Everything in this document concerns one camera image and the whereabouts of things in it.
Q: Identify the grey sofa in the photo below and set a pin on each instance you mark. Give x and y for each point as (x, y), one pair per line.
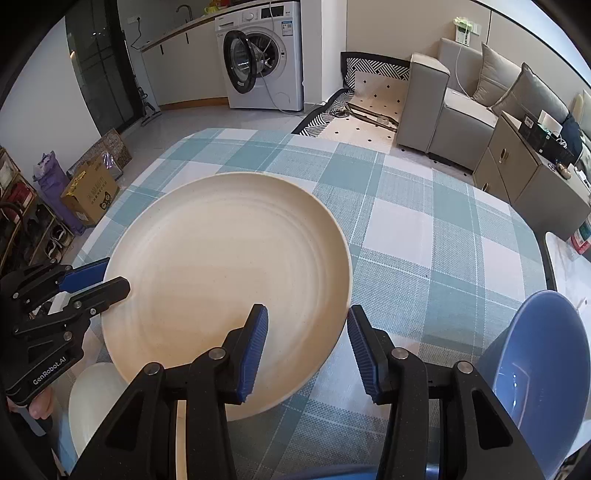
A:
(425, 110)

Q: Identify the purple bag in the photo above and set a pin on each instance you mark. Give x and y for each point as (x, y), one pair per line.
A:
(53, 184)

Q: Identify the grey side cabinet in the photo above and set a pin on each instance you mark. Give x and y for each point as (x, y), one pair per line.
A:
(512, 175)

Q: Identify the light grey pillow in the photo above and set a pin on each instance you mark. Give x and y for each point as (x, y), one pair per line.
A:
(496, 74)

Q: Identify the dark grey pillow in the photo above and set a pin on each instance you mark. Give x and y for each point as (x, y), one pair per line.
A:
(531, 94)

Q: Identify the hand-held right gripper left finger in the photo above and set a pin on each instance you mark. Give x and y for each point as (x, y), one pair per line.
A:
(251, 357)

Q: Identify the marble side table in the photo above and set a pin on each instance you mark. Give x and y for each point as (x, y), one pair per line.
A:
(570, 277)

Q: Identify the white washing machine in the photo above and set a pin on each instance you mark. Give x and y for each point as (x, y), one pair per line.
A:
(277, 60)

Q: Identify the dark glass door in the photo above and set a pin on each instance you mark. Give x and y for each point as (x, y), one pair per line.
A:
(101, 60)

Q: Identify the kitchen counter cabinet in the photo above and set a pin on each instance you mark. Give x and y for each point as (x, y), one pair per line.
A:
(184, 64)

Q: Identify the kitchen faucet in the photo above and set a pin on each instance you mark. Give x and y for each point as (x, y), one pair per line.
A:
(187, 11)

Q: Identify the navy clothes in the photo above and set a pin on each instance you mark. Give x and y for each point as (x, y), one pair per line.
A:
(572, 134)

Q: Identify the black box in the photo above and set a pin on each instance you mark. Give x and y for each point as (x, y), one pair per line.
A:
(540, 136)

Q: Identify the floor mop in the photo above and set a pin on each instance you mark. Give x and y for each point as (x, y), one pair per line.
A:
(147, 110)

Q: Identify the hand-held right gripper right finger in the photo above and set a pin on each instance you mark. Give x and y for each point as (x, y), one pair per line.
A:
(364, 357)

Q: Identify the green checked tablecloth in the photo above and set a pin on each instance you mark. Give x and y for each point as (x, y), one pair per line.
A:
(415, 230)

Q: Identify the small brown object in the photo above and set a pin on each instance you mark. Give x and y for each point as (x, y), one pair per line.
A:
(563, 170)

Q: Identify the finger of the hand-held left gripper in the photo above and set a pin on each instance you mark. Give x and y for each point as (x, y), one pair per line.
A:
(87, 274)
(101, 291)

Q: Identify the brown patterned box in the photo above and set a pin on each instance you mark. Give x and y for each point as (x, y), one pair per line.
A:
(113, 147)

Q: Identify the person's left hand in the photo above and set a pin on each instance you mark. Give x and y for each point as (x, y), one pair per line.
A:
(41, 406)

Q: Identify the wall socket with green plug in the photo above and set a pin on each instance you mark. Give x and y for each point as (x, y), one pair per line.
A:
(464, 27)

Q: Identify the patterned folding mat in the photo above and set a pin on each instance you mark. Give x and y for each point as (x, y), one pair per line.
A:
(369, 97)

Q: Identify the shoe rack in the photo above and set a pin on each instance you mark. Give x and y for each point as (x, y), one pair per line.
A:
(23, 217)

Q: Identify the white paper roll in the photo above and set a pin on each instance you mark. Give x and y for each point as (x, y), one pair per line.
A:
(550, 122)

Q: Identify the cream plate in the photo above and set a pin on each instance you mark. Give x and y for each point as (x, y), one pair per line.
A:
(94, 406)
(221, 277)

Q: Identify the cardboard box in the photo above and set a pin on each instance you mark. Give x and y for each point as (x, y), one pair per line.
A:
(90, 194)

